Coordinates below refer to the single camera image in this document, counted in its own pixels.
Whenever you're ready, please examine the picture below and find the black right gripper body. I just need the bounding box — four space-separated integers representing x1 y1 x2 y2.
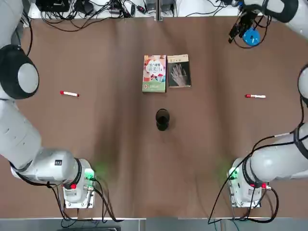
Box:
239 9 260 25

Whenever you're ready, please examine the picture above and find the dark book with hand picture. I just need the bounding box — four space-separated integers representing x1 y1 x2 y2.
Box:
167 54 193 89

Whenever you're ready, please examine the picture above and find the colourful green cookbook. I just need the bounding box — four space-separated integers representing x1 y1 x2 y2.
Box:
141 54 167 94

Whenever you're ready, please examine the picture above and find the black mesh pen holder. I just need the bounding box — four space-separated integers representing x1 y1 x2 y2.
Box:
155 108 170 132

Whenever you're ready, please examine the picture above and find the blue desk lamp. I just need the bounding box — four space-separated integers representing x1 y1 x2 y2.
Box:
241 26 261 47

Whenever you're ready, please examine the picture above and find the grey box device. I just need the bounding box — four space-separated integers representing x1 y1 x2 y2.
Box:
145 0 157 12

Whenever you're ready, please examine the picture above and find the black power adapter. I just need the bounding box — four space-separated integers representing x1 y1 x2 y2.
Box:
73 0 94 15

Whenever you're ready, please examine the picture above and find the black box device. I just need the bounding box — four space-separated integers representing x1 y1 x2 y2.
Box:
35 0 71 13

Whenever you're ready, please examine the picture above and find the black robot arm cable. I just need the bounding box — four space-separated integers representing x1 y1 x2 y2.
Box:
208 7 304 226
9 163 125 228

